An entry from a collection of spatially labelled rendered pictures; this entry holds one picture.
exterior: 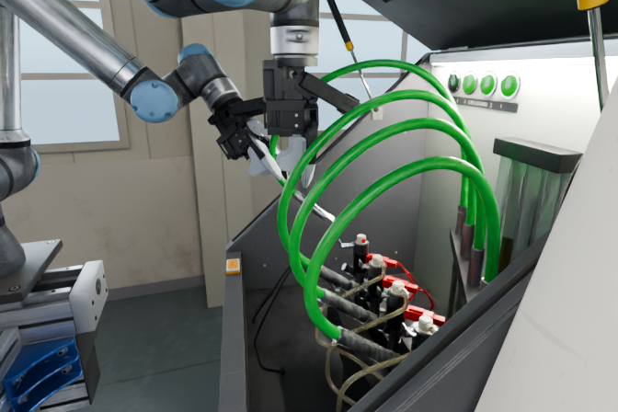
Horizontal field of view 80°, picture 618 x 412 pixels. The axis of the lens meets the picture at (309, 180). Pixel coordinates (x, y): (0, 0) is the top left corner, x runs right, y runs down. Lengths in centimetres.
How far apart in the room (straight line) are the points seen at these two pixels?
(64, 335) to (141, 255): 172
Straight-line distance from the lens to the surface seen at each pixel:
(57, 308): 89
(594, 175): 35
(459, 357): 39
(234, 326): 75
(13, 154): 97
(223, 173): 213
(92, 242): 261
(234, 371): 66
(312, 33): 58
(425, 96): 57
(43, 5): 78
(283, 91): 59
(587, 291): 34
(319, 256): 39
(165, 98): 71
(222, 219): 221
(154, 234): 254
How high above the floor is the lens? 140
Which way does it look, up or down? 17 degrees down
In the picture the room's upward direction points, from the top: straight up
